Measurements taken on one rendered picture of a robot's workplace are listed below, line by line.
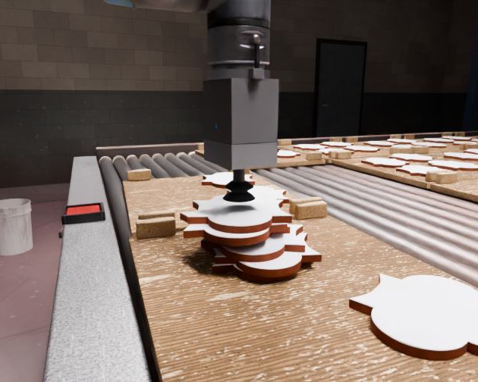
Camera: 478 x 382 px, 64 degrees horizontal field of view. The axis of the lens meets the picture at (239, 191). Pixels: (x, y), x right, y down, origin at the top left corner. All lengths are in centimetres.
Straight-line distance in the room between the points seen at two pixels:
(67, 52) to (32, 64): 45
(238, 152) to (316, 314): 20
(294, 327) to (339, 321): 4
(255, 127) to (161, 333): 24
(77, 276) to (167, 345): 23
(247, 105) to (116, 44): 539
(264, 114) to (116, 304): 28
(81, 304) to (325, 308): 27
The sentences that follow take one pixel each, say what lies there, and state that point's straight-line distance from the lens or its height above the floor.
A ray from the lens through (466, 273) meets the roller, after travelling 60.
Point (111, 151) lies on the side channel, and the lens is 159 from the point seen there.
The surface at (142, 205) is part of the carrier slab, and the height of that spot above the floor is 94.
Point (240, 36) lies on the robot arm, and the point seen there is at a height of 121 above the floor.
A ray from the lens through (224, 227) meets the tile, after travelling 44.
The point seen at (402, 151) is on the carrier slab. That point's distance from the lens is 153.
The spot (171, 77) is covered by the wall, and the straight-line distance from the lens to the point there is 593.
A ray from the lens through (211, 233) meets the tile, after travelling 45.
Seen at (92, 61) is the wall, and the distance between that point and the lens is 575.
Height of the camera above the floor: 114
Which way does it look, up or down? 14 degrees down
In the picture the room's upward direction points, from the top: straight up
